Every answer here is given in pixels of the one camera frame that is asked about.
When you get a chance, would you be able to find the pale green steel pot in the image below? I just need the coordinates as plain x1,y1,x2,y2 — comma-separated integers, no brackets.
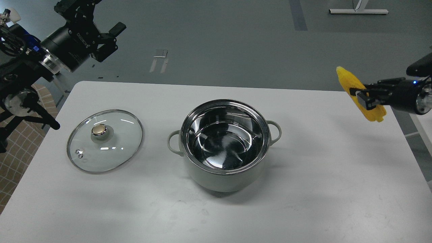
167,99,282,193

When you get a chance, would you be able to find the glass lid with gold knob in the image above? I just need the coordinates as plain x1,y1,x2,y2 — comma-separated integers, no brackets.
66,109,145,174

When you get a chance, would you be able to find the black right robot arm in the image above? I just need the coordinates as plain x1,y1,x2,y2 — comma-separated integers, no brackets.
348,53,432,115

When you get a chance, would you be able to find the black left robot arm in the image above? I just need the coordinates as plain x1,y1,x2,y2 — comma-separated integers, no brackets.
0,0,126,153

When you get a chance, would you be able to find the white desk leg base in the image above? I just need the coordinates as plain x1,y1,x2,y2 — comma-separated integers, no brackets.
328,0,389,15

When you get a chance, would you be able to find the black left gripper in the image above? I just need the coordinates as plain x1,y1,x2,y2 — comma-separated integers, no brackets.
41,0,127,72

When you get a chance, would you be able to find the yellow corn cob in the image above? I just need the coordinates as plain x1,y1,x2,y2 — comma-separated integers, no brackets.
336,66,387,123

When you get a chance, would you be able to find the white floor marker piece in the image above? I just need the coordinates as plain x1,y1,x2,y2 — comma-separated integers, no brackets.
149,49,169,74

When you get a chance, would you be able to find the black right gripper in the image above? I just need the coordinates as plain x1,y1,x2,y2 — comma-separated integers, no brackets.
349,77,432,115

